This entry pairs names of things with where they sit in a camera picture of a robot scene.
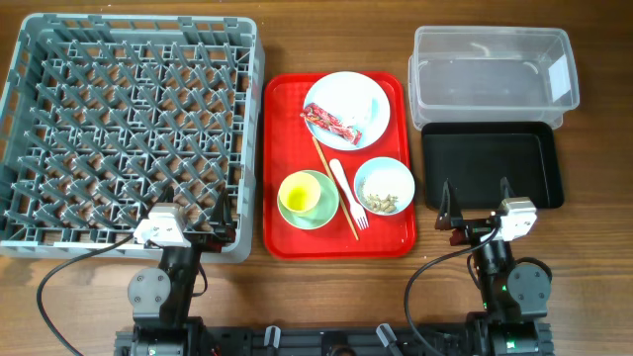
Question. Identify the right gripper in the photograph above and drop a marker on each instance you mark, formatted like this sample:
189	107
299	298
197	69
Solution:
451	218

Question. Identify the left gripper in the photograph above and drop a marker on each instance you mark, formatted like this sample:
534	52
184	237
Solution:
224	228

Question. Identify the food scraps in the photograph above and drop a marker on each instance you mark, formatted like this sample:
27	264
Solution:
377	198

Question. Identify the small light blue bowl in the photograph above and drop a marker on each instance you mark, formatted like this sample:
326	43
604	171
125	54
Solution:
390	173

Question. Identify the yellow plastic cup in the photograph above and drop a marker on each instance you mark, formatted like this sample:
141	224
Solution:
299	192

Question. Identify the white plastic fork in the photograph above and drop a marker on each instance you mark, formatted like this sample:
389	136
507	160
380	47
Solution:
356	210

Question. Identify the green bowl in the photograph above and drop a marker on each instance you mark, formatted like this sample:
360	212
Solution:
324	211

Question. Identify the red snack wrapper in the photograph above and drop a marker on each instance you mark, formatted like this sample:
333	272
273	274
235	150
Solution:
316	115

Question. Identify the large light blue plate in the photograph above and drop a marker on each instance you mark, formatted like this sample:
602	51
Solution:
347	111

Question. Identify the white napkin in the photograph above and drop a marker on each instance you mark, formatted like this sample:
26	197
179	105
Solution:
359	111

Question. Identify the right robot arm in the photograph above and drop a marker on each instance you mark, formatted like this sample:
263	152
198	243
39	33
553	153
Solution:
514	291

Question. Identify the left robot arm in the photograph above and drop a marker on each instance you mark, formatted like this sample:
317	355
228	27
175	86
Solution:
161	297

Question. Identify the grey plastic dishwasher rack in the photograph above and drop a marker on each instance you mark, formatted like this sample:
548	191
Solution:
100	114

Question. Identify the black rectangular tray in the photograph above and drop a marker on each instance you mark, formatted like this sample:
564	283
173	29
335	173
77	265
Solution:
475	157

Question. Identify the clear plastic bin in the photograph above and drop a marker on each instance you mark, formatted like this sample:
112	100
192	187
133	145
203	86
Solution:
463	74

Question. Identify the red plastic tray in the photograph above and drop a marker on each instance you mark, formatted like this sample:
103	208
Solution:
288	147

